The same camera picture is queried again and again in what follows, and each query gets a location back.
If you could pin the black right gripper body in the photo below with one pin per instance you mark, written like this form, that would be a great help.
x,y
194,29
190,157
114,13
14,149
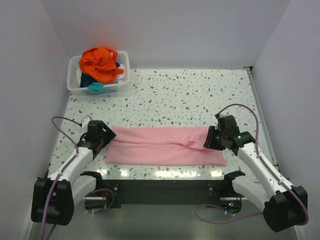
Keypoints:
x,y
224,135

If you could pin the dark blue t shirt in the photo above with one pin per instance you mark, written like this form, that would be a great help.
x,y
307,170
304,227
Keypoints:
x,y
86,80

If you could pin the white garment in basket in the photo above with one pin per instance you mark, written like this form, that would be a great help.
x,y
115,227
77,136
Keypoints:
x,y
120,75

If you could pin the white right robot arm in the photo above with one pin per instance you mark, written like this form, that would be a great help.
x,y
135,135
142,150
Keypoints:
x,y
282,204

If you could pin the pink t shirt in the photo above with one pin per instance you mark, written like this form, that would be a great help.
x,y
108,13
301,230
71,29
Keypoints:
x,y
162,146

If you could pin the orange t shirt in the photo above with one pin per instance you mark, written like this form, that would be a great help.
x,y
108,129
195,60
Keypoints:
x,y
100,63

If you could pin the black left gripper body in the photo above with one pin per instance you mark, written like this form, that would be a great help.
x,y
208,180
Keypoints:
x,y
107,135

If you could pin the white plastic laundry basket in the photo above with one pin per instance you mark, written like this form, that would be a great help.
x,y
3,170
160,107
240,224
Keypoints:
x,y
74,77

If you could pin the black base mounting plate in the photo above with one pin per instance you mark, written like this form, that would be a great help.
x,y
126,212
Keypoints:
x,y
164,192

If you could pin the teal t shirt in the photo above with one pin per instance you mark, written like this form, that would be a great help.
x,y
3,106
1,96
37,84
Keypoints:
x,y
95,87

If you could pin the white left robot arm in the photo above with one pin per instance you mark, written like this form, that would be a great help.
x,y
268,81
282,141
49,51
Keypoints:
x,y
56,196

